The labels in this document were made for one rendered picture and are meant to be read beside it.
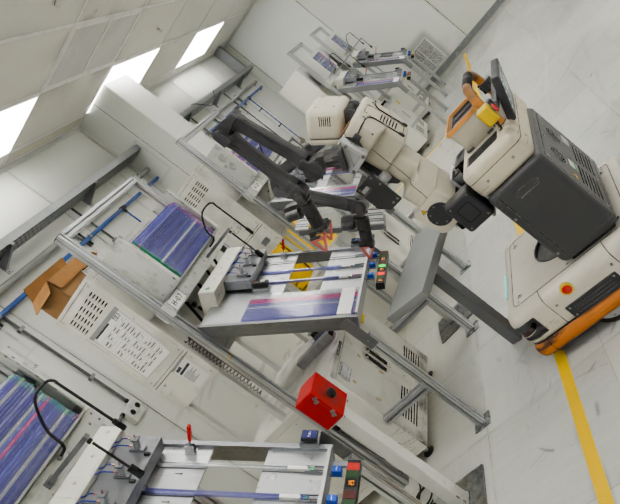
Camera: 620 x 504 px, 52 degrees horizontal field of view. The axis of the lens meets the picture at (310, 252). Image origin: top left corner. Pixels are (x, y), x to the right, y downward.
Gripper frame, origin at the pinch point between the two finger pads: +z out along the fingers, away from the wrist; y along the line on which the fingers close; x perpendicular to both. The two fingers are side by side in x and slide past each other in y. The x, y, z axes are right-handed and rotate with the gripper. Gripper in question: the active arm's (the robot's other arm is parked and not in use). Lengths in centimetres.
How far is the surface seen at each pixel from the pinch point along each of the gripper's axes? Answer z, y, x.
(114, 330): 3, 39, -113
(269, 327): 10, 38, -42
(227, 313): 8, 26, -64
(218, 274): -1, 1, -74
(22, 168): -28, -186, -296
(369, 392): 53, 30, -7
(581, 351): 30, 43, 81
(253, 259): 2, -17, -61
